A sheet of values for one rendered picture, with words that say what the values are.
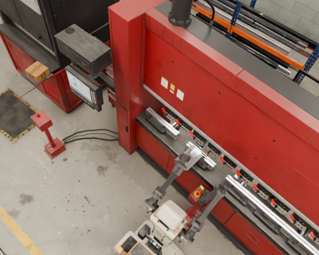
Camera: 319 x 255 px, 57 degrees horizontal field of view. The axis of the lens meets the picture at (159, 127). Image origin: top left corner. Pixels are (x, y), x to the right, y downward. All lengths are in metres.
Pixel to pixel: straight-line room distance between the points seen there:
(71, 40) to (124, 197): 2.15
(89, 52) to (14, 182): 2.32
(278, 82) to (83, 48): 1.68
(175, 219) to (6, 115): 3.33
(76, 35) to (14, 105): 2.42
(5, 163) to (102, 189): 1.40
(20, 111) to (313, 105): 4.08
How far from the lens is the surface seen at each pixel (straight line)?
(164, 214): 2.60
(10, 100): 5.22
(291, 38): 4.24
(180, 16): 2.50
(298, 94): 2.30
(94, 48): 2.83
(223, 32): 4.58
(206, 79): 2.48
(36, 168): 4.45
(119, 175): 4.20
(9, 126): 4.92
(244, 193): 3.26
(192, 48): 2.40
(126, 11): 2.64
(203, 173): 3.33
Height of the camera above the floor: 3.83
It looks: 56 degrees down
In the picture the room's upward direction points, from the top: 8 degrees clockwise
